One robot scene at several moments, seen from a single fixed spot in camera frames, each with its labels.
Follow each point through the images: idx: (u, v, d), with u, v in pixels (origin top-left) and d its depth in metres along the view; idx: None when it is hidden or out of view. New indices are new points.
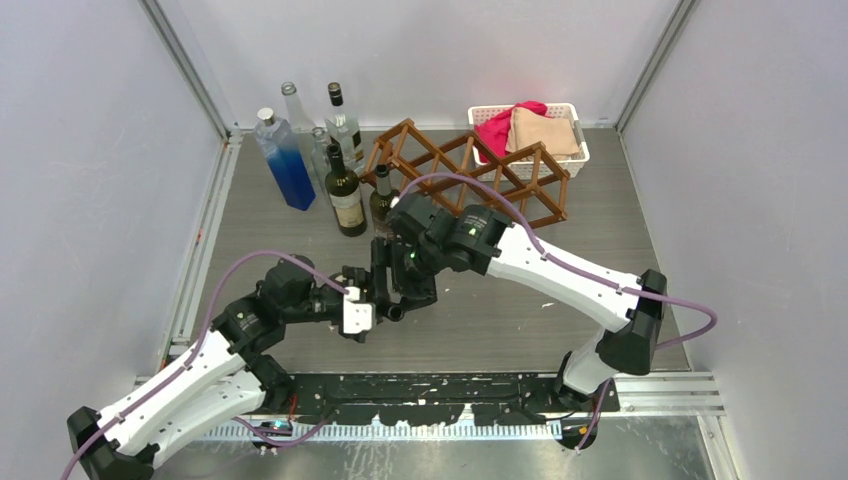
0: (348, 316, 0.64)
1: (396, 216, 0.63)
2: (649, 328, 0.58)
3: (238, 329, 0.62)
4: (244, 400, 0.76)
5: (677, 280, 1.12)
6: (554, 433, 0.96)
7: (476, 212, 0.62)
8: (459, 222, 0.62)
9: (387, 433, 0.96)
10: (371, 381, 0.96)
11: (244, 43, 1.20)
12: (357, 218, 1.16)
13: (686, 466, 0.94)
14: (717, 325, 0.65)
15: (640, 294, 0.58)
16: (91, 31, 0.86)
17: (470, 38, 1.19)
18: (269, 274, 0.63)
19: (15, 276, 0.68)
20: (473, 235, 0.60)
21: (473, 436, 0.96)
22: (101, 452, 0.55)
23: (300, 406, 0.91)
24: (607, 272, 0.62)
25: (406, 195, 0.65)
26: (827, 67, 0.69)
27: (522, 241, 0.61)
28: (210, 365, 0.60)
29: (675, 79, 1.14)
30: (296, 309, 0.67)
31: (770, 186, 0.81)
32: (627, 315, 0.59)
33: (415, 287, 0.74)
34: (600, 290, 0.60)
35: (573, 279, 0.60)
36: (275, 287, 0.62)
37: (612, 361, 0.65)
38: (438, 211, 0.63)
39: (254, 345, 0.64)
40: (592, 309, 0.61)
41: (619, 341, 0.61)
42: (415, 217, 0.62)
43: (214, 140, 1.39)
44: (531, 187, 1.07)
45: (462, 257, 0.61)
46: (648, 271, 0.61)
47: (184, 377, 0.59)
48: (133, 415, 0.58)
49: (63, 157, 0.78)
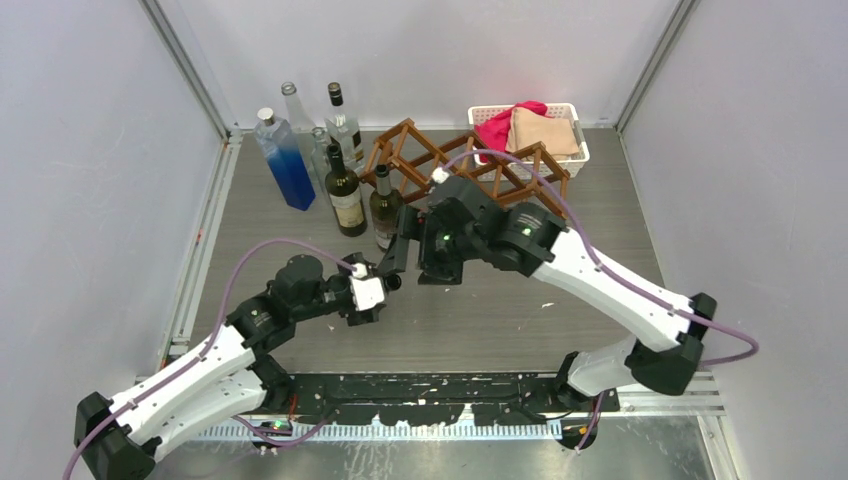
0: (359, 293, 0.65)
1: (446, 201, 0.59)
2: (698, 354, 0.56)
3: (251, 326, 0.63)
4: (246, 398, 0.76)
5: (677, 280, 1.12)
6: (553, 433, 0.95)
7: (530, 211, 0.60)
8: (512, 221, 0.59)
9: (386, 433, 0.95)
10: (371, 381, 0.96)
11: (244, 43, 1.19)
12: (357, 218, 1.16)
13: (686, 466, 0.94)
14: (760, 351, 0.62)
15: (692, 318, 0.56)
16: (92, 32, 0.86)
17: (470, 38, 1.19)
18: (279, 274, 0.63)
19: (16, 276, 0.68)
20: (528, 236, 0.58)
21: (473, 436, 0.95)
22: (112, 437, 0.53)
23: (300, 406, 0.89)
24: (659, 291, 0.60)
25: (457, 179, 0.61)
26: (826, 68, 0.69)
27: (576, 248, 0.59)
28: (225, 357, 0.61)
29: (675, 79, 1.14)
30: (309, 307, 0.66)
31: (770, 187, 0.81)
32: (677, 338, 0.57)
33: (437, 268, 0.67)
34: (651, 310, 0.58)
35: (625, 296, 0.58)
36: (284, 286, 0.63)
37: (644, 376, 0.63)
38: (487, 203, 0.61)
39: (266, 342, 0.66)
40: (638, 326, 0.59)
41: (661, 360, 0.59)
42: (468, 208, 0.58)
43: (214, 140, 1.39)
44: (531, 187, 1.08)
45: (511, 257, 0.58)
46: (701, 294, 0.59)
47: (200, 367, 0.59)
48: (146, 403, 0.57)
49: (63, 157, 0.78)
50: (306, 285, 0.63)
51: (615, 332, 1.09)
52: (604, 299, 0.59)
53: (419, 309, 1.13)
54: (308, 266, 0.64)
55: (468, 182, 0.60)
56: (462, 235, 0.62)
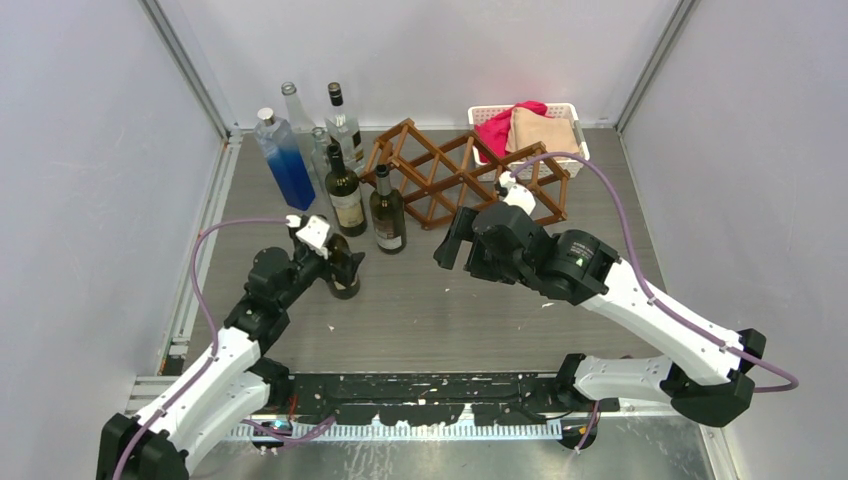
0: (310, 237, 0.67)
1: (495, 227, 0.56)
2: (750, 392, 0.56)
3: (248, 326, 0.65)
4: (253, 396, 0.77)
5: (677, 280, 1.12)
6: (554, 434, 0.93)
7: (581, 239, 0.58)
8: (563, 249, 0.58)
9: (387, 433, 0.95)
10: (371, 381, 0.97)
11: (244, 43, 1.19)
12: (357, 218, 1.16)
13: (686, 466, 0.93)
14: (796, 386, 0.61)
15: (744, 356, 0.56)
16: (91, 30, 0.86)
17: (470, 38, 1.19)
18: (250, 275, 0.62)
19: (15, 276, 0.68)
20: (579, 266, 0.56)
21: (473, 436, 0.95)
22: (150, 445, 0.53)
23: (300, 406, 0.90)
24: (710, 326, 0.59)
25: (504, 206, 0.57)
26: (827, 68, 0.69)
27: (630, 280, 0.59)
28: (236, 354, 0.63)
29: (675, 78, 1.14)
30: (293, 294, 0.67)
31: (770, 187, 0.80)
32: (728, 375, 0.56)
33: (487, 272, 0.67)
34: (704, 346, 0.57)
35: (678, 331, 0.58)
36: (259, 284, 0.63)
37: (688, 409, 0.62)
38: (536, 229, 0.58)
39: (268, 337, 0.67)
40: (688, 362, 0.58)
41: (710, 396, 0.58)
42: (518, 237, 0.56)
43: (214, 140, 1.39)
44: (532, 187, 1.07)
45: (562, 286, 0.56)
46: (749, 331, 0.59)
47: (218, 365, 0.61)
48: (174, 408, 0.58)
49: (63, 157, 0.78)
50: (280, 277, 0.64)
51: (614, 332, 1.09)
52: (657, 332, 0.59)
53: (418, 309, 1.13)
54: (274, 257, 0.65)
55: (518, 209, 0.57)
56: (506, 262, 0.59)
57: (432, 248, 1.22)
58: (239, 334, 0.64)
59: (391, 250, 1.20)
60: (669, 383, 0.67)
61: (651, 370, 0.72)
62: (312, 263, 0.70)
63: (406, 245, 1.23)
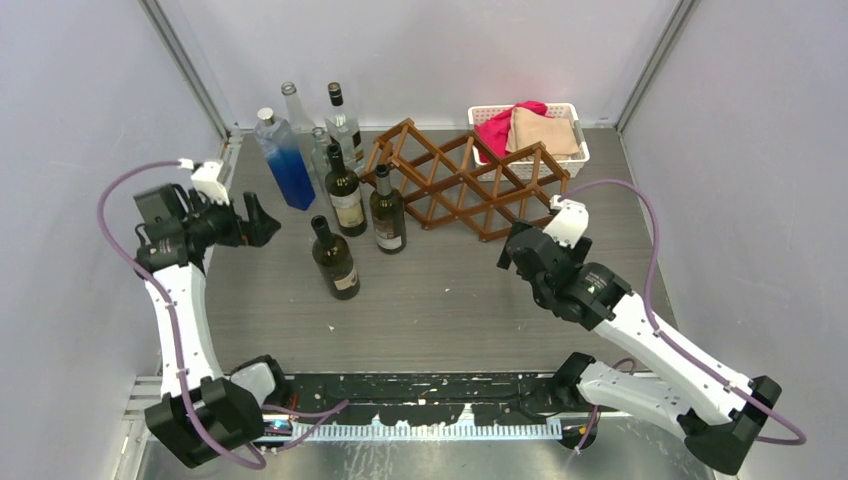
0: (203, 175, 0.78)
1: (523, 249, 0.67)
2: (750, 435, 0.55)
3: (164, 250, 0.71)
4: (262, 372, 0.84)
5: (677, 279, 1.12)
6: (554, 434, 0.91)
7: (599, 271, 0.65)
8: (580, 277, 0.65)
9: (387, 433, 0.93)
10: (371, 381, 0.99)
11: (244, 43, 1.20)
12: (357, 218, 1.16)
13: (687, 466, 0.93)
14: (808, 443, 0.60)
15: (749, 399, 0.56)
16: (92, 30, 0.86)
17: (470, 38, 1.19)
18: (140, 200, 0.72)
19: (16, 276, 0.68)
20: (590, 293, 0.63)
21: (473, 436, 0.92)
22: (205, 393, 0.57)
23: (300, 406, 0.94)
24: (719, 366, 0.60)
25: (536, 232, 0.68)
26: (826, 68, 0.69)
27: (637, 311, 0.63)
28: (186, 286, 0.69)
29: (675, 79, 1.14)
30: (199, 226, 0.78)
31: (770, 187, 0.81)
32: (729, 414, 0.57)
33: None
34: (706, 382, 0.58)
35: (684, 368, 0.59)
36: (154, 201, 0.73)
37: (697, 449, 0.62)
38: (561, 256, 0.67)
39: (192, 253, 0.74)
40: (693, 398, 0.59)
41: (712, 436, 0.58)
42: (541, 260, 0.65)
43: (214, 140, 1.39)
44: (531, 187, 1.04)
45: (574, 309, 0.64)
46: (763, 378, 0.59)
47: (183, 305, 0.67)
48: (190, 358, 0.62)
49: (63, 157, 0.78)
50: (175, 200, 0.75)
51: None
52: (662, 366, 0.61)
53: (418, 309, 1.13)
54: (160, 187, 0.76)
55: (548, 235, 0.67)
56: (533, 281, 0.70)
57: (432, 248, 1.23)
58: (168, 265, 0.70)
59: (391, 250, 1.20)
60: (685, 420, 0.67)
61: (668, 398, 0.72)
62: (211, 209, 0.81)
63: (406, 245, 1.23)
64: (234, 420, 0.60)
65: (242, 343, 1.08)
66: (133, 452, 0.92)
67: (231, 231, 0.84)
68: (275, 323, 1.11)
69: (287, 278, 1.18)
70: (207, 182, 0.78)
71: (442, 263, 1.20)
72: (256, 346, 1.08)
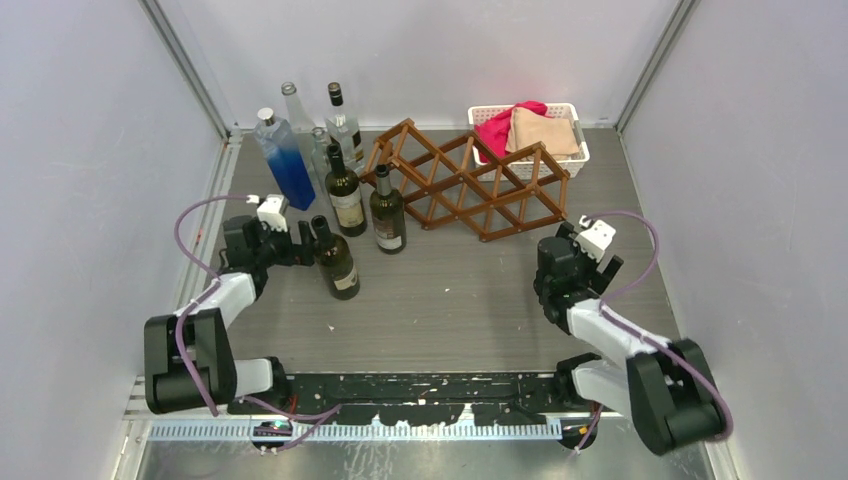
0: (268, 208, 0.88)
1: (547, 253, 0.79)
2: (648, 367, 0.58)
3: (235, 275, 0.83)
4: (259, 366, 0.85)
5: (677, 279, 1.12)
6: (554, 434, 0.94)
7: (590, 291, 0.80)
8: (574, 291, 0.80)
9: (387, 433, 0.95)
10: (371, 381, 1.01)
11: (244, 44, 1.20)
12: (357, 218, 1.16)
13: (686, 466, 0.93)
14: (730, 428, 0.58)
15: (658, 346, 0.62)
16: (93, 31, 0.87)
17: (470, 38, 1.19)
18: (227, 229, 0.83)
19: (16, 276, 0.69)
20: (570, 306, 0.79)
21: (473, 436, 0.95)
22: (201, 317, 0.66)
23: (300, 406, 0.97)
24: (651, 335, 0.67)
25: (561, 244, 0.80)
26: (826, 69, 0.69)
27: (591, 304, 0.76)
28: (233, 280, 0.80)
29: (675, 79, 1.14)
30: (265, 254, 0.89)
31: (770, 188, 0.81)
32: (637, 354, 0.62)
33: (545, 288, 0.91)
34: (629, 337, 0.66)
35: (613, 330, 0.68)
36: (236, 235, 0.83)
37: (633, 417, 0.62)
38: (572, 271, 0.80)
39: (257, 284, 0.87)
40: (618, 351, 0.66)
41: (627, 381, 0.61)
42: (554, 267, 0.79)
43: (214, 141, 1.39)
44: (532, 186, 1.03)
45: (553, 313, 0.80)
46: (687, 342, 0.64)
47: (225, 283, 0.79)
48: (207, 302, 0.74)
49: (64, 158, 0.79)
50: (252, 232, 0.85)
51: None
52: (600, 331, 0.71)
53: (418, 309, 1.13)
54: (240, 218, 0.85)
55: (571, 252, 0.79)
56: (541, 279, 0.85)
57: (432, 248, 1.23)
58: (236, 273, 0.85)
59: (391, 250, 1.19)
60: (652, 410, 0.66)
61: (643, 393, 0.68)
62: (274, 239, 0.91)
63: (406, 245, 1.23)
64: (201, 360, 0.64)
65: (242, 343, 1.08)
66: (133, 452, 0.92)
67: (287, 253, 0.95)
68: (275, 323, 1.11)
69: (287, 279, 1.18)
70: (270, 214, 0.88)
71: (442, 263, 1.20)
72: (256, 346, 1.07)
